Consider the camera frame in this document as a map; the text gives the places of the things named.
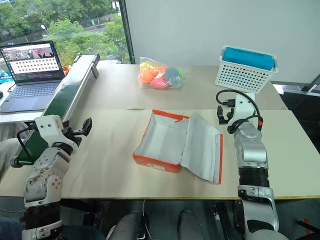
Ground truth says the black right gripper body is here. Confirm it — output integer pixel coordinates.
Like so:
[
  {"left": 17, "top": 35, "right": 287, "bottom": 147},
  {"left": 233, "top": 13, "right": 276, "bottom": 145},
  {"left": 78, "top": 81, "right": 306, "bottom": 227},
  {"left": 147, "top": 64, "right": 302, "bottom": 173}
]
[{"left": 216, "top": 104, "right": 236, "bottom": 115}]

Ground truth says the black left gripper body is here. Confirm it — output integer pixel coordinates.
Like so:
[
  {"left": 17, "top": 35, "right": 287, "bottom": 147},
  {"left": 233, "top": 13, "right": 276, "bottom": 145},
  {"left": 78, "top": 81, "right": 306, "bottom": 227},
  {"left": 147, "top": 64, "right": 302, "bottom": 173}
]
[{"left": 63, "top": 133, "right": 82, "bottom": 148}]

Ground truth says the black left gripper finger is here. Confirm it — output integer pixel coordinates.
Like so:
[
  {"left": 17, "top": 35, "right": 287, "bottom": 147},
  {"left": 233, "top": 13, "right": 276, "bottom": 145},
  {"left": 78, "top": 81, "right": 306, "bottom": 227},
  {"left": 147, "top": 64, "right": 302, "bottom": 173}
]
[
  {"left": 72, "top": 117, "right": 93, "bottom": 137},
  {"left": 63, "top": 126, "right": 82, "bottom": 138}
]

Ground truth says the orange shoe box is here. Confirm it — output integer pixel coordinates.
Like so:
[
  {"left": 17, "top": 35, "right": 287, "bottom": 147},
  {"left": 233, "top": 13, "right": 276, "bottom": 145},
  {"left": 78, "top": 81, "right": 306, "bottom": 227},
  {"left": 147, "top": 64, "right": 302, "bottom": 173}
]
[{"left": 132, "top": 109, "right": 224, "bottom": 185}]

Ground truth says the green conveyor belt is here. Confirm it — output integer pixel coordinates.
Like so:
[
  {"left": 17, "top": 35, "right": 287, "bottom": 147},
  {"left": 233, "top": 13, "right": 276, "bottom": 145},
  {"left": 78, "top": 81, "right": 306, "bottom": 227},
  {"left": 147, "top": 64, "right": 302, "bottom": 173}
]
[{"left": 9, "top": 52, "right": 101, "bottom": 169}]

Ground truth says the blue item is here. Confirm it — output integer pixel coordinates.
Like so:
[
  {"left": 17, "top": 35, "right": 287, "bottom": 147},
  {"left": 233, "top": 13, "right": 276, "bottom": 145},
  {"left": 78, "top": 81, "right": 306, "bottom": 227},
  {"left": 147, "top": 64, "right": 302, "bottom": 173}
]
[{"left": 221, "top": 47, "right": 276, "bottom": 72}]

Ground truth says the white perforated plastic basket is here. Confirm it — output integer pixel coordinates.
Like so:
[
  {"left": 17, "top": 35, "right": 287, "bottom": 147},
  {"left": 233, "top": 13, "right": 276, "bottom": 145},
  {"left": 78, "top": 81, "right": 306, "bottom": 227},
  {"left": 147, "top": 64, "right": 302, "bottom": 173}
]
[{"left": 214, "top": 44, "right": 279, "bottom": 95}]

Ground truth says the person in grey clothing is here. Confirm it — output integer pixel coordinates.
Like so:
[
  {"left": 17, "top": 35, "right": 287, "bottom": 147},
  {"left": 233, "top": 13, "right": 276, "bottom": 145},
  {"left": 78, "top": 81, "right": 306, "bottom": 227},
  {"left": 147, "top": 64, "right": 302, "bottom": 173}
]
[{"left": 0, "top": 122, "right": 27, "bottom": 177}]

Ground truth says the clear bag of colourful toys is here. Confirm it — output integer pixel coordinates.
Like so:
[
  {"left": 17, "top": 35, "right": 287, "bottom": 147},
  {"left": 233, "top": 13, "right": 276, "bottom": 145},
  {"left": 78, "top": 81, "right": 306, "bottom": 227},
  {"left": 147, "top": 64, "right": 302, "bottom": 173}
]
[{"left": 136, "top": 56, "right": 191, "bottom": 90}]

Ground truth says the grey open laptop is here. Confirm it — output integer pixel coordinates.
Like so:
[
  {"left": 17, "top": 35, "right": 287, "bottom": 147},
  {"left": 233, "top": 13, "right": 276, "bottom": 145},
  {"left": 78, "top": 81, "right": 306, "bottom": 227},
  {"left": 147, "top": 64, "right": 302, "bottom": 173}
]
[{"left": 0, "top": 40, "right": 66, "bottom": 115}]

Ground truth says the grey rounded shape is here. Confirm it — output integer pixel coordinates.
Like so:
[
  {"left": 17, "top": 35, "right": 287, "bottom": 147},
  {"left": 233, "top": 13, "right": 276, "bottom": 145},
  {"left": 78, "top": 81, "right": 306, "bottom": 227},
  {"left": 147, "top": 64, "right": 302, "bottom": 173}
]
[
  {"left": 177, "top": 209, "right": 207, "bottom": 240},
  {"left": 106, "top": 211, "right": 149, "bottom": 240}
]

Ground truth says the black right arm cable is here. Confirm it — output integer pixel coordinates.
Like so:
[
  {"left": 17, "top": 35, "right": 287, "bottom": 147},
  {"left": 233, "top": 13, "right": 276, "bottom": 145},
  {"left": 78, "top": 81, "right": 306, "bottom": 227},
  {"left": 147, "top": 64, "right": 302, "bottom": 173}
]
[{"left": 215, "top": 89, "right": 265, "bottom": 134}]

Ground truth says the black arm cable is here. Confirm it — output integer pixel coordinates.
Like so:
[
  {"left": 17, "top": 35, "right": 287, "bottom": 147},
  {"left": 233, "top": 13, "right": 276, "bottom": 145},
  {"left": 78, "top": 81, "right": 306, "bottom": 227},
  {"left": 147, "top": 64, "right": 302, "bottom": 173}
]
[
  {"left": 16, "top": 127, "right": 38, "bottom": 161},
  {"left": 215, "top": 89, "right": 265, "bottom": 134}
]

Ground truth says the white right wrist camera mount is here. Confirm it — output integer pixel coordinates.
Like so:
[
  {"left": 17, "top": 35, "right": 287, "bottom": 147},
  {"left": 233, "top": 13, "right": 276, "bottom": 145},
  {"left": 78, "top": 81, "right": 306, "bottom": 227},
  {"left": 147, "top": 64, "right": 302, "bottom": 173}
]
[{"left": 233, "top": 92, "right": 256, "bottom": 124}]

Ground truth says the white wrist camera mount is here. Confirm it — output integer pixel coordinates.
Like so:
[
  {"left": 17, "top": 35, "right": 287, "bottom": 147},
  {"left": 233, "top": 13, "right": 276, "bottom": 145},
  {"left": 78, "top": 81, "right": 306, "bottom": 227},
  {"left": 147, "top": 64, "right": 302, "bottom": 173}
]
[
  {"left": 34, "top": 114, "right": 78, "bottom": 151},
  {"left": 233, "top": 92, "right": 256, "bottom": 124}
]

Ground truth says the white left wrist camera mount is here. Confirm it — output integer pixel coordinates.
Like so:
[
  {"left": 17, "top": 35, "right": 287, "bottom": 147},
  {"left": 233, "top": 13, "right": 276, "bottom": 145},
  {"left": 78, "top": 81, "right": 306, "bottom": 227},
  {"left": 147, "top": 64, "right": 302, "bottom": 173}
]
[{"left": 34, "top": 114, "right": 78, "bottom": 151}]

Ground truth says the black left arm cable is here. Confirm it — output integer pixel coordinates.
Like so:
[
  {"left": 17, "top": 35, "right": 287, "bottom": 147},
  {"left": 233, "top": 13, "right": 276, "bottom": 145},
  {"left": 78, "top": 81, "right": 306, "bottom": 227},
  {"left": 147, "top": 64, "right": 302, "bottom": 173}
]
[{"left": 16, "top": 127, "right": 38, "bottom": 161}]

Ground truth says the dark window frame post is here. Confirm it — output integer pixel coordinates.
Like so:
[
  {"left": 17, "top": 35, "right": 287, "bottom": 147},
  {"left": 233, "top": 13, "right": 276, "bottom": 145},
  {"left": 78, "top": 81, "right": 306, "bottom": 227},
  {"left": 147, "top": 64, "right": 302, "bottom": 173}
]
[{"left": 118, "top": 0, "right": 137, "bottom": 65}]

